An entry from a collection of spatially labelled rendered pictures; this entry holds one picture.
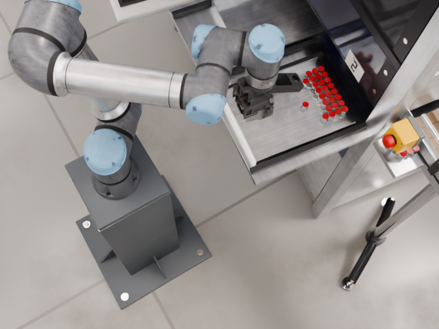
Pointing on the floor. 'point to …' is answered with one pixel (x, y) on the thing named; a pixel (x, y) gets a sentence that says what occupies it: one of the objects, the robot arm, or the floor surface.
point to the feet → (347, 283)
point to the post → (385, 114)
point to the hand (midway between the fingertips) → (260, 114)
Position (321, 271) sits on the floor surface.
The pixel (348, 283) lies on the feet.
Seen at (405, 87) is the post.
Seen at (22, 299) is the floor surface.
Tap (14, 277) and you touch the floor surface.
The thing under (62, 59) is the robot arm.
